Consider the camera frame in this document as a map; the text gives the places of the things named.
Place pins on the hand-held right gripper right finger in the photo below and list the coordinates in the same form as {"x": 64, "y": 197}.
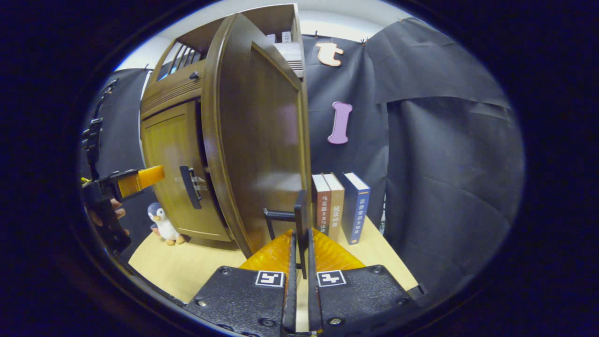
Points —
{"x": 312, "y": 304}

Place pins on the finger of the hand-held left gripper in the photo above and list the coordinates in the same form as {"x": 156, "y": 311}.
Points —
{"x": 135, "y": 181}

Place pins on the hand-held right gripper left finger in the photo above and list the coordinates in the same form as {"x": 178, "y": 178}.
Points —
{"x": 290, "y": 304}

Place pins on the wooden cabinet door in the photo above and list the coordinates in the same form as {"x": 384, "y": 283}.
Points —
{"x": 168, "y": 150}
{"x": 252, "y": 140}

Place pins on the wooden double-door shoe cabinet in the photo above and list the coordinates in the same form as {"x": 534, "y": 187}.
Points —
{"x": 168, "y": 89}

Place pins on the penguin plush toy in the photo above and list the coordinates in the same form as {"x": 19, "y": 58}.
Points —
{"x": 164, "y": 224}

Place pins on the dark red book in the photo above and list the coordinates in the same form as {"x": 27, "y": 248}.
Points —
{"x": 321, "y": 206}

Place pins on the tan book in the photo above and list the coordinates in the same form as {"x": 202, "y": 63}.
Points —
{"x": 337, "y": 206}

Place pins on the blue book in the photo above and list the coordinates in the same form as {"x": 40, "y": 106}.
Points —
{"x": 355, "y": 210}

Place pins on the black backdrop cloth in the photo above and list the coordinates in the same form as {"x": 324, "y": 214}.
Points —
{"x": 444, "y": 164}

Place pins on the grey book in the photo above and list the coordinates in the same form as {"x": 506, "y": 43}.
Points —
{"x": 271, "y": 38}

